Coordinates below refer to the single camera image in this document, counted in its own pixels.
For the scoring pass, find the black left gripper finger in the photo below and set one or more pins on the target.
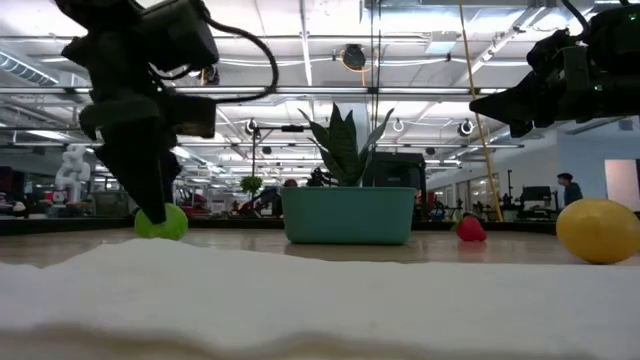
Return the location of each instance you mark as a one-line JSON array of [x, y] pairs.
[[172, 172], [140, 170]]

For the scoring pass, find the green lime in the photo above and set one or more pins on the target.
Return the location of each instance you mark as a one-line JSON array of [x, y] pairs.
[[176, 227]]

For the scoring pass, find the red strawberry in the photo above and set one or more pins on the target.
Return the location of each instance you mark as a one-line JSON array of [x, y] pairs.
[[471, 231]]

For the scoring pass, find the yellow lemon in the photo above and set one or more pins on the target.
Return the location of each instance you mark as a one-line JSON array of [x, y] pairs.
[[597, 231]]

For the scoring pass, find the snake plant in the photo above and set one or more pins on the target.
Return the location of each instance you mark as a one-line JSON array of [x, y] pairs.
[[342, 150]]

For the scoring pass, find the teal plastic tupperware container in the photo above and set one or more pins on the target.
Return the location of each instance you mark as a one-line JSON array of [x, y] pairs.
[[350, 215]]

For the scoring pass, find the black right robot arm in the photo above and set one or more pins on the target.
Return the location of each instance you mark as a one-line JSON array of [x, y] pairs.
[[620, 75]]

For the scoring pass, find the white robot figure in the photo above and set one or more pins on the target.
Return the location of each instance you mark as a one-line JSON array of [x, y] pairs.
[[72, 172]]

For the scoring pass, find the small green tree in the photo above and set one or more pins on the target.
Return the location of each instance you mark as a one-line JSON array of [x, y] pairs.
[[251, 185]]

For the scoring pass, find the person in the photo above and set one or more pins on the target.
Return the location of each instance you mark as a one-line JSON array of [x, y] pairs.
[[571, 192]]

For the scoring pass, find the black perforated computer case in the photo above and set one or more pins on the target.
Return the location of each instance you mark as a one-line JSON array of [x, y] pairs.
[[400, 170]]

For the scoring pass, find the white paper sheet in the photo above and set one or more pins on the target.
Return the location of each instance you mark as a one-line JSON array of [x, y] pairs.
[[320, 300]]

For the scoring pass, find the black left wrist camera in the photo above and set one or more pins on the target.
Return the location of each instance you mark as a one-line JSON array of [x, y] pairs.
[[180, 35]]

